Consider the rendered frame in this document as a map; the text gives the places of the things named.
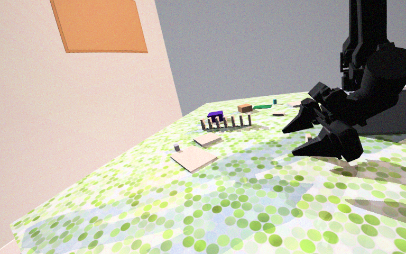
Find purple rectangular block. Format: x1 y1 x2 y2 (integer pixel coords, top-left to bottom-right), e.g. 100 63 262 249
207 111 224 123

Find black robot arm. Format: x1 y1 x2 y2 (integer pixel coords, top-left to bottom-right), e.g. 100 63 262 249
308 0 406 121

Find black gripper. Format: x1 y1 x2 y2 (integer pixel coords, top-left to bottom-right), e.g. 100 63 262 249
282 93 371 162

